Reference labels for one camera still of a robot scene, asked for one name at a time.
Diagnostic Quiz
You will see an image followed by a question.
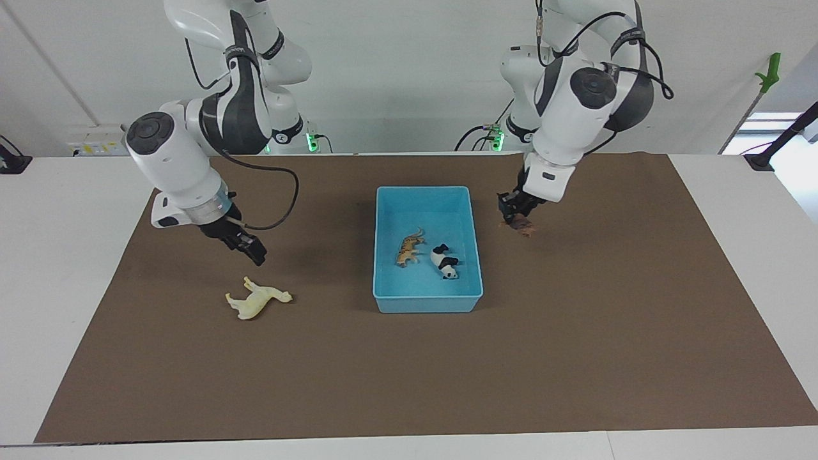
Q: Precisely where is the brown lion toy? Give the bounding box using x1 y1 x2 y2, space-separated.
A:
500 214 537 238

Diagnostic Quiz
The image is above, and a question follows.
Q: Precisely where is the light blue storage box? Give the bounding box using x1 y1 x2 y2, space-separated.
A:
373 186 484 314

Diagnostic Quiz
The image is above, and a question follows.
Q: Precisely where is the white power strip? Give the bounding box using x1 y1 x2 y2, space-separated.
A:
67 125 128 157

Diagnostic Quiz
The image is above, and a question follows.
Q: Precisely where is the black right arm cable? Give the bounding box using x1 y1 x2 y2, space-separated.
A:
185 38 300 232

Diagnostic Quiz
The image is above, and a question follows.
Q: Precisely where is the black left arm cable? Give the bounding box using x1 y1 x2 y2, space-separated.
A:
537 0 674 157

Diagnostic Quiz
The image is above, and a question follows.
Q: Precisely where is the black white panda toy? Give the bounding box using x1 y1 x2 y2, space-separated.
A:
430 243 461 280

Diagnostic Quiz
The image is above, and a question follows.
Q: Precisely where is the green-tipped grey pole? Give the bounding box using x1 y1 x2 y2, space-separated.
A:
719 52 782 154

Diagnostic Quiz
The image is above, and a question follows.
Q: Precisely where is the brown table mat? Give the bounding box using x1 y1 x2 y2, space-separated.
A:
33 153 818 445

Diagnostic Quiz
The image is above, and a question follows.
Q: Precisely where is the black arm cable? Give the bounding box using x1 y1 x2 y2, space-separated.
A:
537 0 674 157
185 38 300 232

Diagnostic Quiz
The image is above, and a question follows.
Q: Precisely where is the small black table clamp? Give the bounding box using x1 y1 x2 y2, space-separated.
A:
0 135 33 174

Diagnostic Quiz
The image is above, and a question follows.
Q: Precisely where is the orange tiger toy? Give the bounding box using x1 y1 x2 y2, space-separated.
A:
395 227 426 268

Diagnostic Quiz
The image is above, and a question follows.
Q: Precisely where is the cream alpaca toy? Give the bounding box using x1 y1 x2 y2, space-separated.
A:
225 276 294 321

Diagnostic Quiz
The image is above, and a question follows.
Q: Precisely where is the black left base cable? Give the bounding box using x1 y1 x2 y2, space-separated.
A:
455 96 516 153

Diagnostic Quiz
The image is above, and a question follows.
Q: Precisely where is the black clamp stand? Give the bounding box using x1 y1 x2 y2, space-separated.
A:
745 102 818 172

